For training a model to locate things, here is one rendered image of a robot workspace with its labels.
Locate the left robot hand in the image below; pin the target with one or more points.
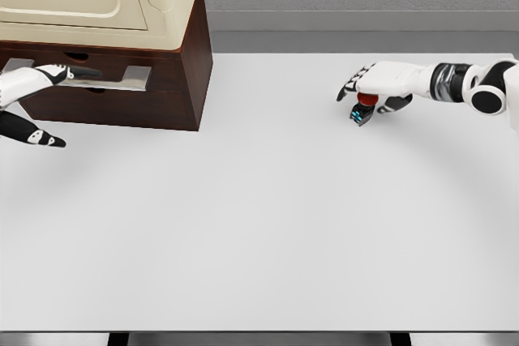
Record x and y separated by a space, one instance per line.
24 80

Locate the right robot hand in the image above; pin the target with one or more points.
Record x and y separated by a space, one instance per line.
385 76

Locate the red button switch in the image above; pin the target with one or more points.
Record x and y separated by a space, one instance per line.
362 113

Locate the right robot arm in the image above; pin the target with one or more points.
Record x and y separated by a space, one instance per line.
478 82

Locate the brown cabinet with cream top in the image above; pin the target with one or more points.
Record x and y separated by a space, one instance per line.
121 5

